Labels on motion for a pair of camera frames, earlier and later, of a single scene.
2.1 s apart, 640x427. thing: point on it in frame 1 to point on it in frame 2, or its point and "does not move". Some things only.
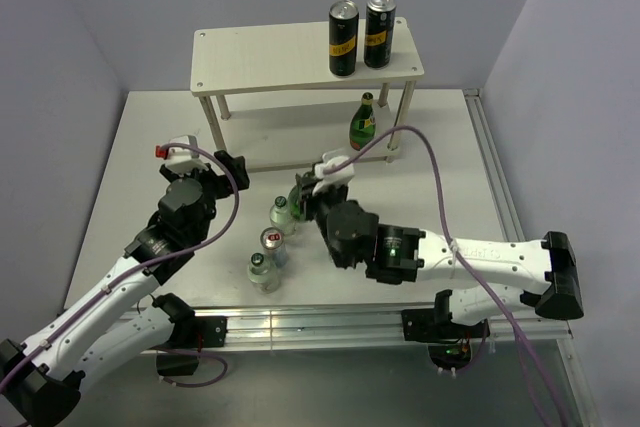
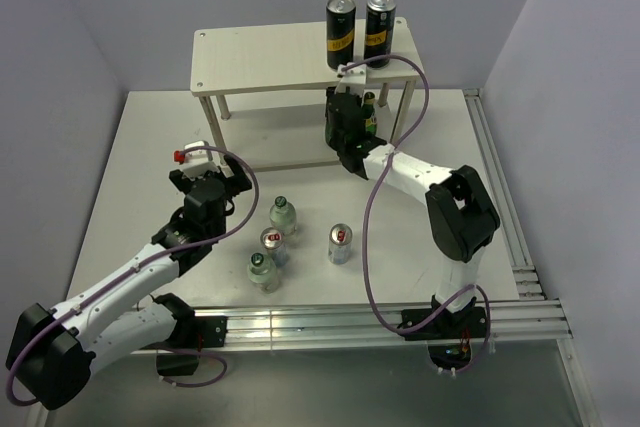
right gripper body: (317, 207) to (331, 90)
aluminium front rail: (355, 329) does not move
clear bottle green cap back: (280, 217) does not move
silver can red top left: (272, 240) does not move
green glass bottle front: (294, 206) to (334, 129)
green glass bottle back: (363, 126) does not move
